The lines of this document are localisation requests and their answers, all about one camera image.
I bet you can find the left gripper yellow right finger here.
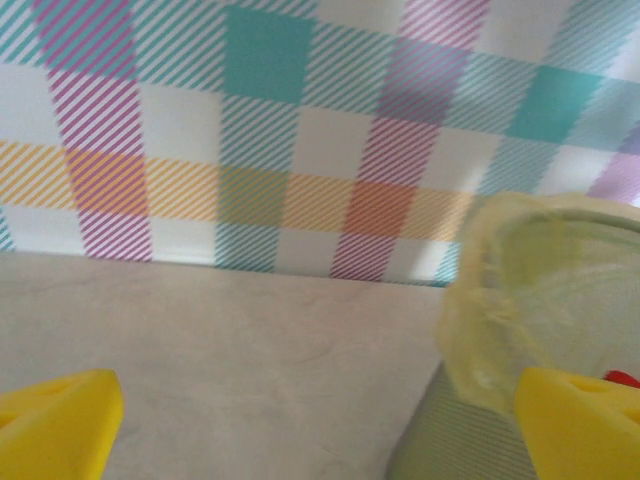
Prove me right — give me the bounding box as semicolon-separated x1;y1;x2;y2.
514;366;640;480

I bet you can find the yellow red label bottle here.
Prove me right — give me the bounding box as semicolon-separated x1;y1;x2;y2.
602;369;640;389

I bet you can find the green translucent trash bin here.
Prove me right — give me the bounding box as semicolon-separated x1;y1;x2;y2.
438;192;640;416

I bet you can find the silver mesh waste bin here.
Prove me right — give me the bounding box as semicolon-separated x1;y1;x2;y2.
387;359;539;480

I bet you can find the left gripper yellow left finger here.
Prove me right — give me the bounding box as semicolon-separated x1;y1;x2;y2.
0;368;125;480

